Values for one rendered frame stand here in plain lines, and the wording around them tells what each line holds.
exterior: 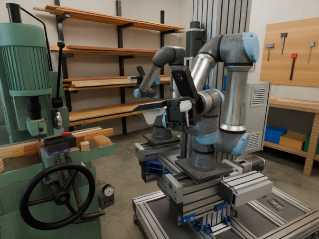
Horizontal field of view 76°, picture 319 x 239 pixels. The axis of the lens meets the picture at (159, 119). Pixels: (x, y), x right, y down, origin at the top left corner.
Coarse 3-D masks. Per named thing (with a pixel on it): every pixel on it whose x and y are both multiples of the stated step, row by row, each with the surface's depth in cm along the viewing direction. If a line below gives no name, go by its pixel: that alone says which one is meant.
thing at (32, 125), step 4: (28, 120) 101; (32, 120) 100; (36, 120) 100; (40, 120) 100; (44, 120) 101; (28, 124) 101; (32, 124) 98; (36, 124) 99; (40, 124) 100; (44, 124) 101; (28, 128) 104; (32, 128) 98; (36, 128) 99; (44, 128) 101; (32, 132) 98; (36, 132) 99; (40, 132) 101; (44, 132) 102
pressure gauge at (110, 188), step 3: (105, 186) 112; (108, 186) 111; (111, 186) 112; (102, 189) 112; (105, 189) 110; (108, 189) 112; (111, 189) 113; (102, 192) 113; (105, 192) 111; (108, 192) 112; (111, 192) 114; (105, 195) 111; (108, 195) 113
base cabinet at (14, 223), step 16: (80, 192) 108; (96, 192) 115; (32, 208) 94; (48, 208) 99; (64, 208) 104; (96, 208) 117; (0, 224) 87; (16, 224) 91; (80, 224) 112; (96, 224) 119
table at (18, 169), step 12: (12, 156) 100; (24, 156) 100; (36, 156) 100; (84, 156) 106; (96, 156) 110; (12, 168) 88; (24, 168) 89; (36, 168) 92; (0, 180) 84; (12, 180) 87; (24, 180) 90
